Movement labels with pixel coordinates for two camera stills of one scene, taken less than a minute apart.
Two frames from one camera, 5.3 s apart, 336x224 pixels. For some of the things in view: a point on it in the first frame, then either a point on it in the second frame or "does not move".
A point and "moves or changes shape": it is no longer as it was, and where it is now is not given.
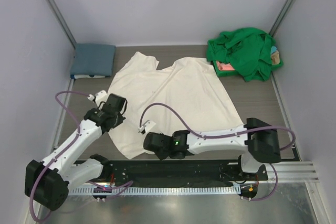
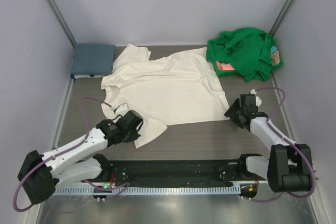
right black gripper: [161, 156] to [231, 111]
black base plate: [176, 172] does not move
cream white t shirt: [188, 97] moves or changes shape
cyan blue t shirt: [273, 49] does not move
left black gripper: [119, 119] to [134, 136]
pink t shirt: [225, 66] does not move
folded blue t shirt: [93, 59] does not move
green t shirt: [249, 48] does not move
